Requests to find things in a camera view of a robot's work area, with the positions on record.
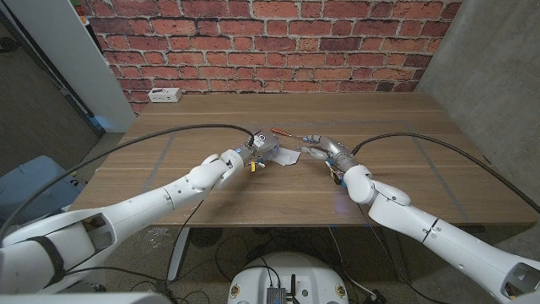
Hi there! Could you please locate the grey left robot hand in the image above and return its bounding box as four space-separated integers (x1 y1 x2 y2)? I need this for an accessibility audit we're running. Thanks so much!
235 131 282 168

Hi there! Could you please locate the white partition panel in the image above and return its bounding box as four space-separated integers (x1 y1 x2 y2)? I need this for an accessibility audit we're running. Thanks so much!
3 0 137 133

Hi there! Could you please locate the white power strip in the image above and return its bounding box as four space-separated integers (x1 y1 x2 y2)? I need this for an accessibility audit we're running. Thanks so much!
148 87 183 104

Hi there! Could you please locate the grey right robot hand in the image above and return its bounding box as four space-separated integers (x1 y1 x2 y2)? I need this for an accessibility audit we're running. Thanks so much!
295 134 359 173

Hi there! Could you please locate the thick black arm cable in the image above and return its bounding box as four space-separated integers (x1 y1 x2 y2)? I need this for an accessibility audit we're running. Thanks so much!
0 123 257 242
350 132 540 214

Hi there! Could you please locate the white cloth strip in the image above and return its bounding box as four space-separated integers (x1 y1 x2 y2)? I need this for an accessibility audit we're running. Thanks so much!
266 146 302 167

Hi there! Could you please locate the grey electronics box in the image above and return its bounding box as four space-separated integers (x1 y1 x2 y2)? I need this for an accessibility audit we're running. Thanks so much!
266 286 288 304

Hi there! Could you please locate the black round floor object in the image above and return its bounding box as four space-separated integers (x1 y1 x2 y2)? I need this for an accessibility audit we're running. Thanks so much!
189 227 224 248

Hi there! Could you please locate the blue grey bin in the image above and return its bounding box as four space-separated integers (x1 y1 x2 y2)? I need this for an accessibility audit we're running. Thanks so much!
0 155 85 225

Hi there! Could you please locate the grey table leg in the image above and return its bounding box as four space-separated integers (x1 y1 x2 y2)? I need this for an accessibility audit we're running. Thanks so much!
381 225 410 283

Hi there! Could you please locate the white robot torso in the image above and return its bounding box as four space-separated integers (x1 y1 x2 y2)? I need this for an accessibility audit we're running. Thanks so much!
227 251 350 304

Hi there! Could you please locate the red brick printed backdrop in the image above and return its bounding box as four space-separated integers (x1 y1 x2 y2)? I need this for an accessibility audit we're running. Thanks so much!
79 0 463 115

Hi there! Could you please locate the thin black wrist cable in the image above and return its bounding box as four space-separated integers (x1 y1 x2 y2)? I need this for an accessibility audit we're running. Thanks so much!
166 198 206 282
358 204 406 280

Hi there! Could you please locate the thin black left wrist cable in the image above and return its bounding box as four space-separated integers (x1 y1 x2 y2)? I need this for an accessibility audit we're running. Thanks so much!
166 198 206 282

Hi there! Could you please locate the white table leg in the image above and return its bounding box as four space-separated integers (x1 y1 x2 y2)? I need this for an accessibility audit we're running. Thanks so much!
166 226 191 281

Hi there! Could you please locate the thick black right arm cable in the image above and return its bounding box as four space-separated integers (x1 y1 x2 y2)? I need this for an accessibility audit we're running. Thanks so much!
350 132 540 214

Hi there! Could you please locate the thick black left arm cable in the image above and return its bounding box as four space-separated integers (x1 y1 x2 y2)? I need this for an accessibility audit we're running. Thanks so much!
0 123 257 242

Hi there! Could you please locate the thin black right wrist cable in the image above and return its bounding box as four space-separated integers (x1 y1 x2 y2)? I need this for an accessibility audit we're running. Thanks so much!
358 204 406 280

